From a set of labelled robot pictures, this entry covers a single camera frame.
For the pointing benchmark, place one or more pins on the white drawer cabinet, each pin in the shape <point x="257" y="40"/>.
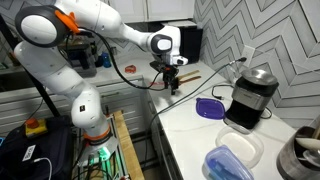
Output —
<point x="126" y="96"/>

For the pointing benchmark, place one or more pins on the black tripod pole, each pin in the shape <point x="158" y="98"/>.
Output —
<point x="43" y="95"/>

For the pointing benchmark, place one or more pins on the metal ladle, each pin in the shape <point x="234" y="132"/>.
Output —
<point x="311" y="156"/>

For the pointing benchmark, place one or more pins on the blue bottle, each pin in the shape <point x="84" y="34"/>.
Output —
<point x="106" y="60"/>

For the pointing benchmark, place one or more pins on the flat red utensil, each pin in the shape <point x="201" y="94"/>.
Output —
<point x="156" y="83"/>

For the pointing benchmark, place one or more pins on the blue plastic lid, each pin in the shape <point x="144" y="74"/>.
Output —
<point x="226" y="163"/>

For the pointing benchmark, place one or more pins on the empty transparent plastic bowl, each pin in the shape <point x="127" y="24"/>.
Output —
<point x="240" y="145"/>

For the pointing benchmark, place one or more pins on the black silver coffee grinder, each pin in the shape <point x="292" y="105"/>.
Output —
<point x="250" y="96"/>

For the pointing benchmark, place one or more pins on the white wall outlet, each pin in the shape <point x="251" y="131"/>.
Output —
<point x="247" y="51"/>

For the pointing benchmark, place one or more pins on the purple plastic lid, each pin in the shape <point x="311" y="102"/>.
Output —
<point x="210" y="108"/>

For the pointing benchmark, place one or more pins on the white QR code label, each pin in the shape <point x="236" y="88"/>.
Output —
<point x="29" y="152"/>

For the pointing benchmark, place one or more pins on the small red orange object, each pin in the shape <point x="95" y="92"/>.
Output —
<point x="130" y="69"/>

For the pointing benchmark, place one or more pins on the yellow emergency stop box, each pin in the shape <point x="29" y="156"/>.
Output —
<point x="36" y="128"/>

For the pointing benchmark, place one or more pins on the transparent bowl with items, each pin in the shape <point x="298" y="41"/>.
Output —
<point x="206" y="173"/>

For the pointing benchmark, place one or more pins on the black box appliance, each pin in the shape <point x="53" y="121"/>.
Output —
<point x="191" y="43"/>

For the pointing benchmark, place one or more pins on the robot mounting stand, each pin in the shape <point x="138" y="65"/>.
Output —
<point x="104" y="156"/>

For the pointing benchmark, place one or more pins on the black bag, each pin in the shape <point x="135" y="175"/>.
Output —
<point x="53" y="153"/>

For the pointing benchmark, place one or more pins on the white wall cabinet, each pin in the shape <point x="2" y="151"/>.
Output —
<point x="166" y="8"/>

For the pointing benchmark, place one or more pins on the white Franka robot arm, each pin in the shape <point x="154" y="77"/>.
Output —
<point x="50" y="66"/>

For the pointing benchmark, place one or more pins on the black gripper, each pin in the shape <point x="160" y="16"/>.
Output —
<point x="168" y="73"/>

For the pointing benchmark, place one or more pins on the metal utensil holder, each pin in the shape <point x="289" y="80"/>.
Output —
<point x="290" y="160"/>

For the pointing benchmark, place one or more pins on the wooden plank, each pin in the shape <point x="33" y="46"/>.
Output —
<point x="128" y="146"/>

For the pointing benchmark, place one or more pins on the black countertop machine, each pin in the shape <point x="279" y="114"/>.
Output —
<point x="80" y="58"/>

